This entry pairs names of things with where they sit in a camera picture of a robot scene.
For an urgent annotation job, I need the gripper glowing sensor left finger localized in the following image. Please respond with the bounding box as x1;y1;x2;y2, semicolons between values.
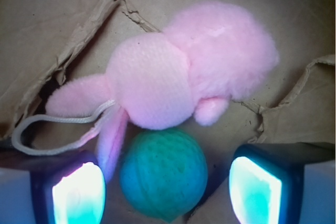
1;151;106;223

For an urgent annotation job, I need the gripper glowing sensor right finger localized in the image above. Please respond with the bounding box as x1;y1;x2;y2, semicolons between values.
229;144;335;223

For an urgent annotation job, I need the green dimpled foam ball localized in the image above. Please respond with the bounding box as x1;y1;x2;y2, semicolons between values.
120;128;208;222

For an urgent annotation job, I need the pink plush bunny toy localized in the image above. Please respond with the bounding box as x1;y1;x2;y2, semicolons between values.
12;1;280;183

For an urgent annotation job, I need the brown paper bag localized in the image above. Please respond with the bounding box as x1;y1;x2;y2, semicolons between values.
1;0;335;223

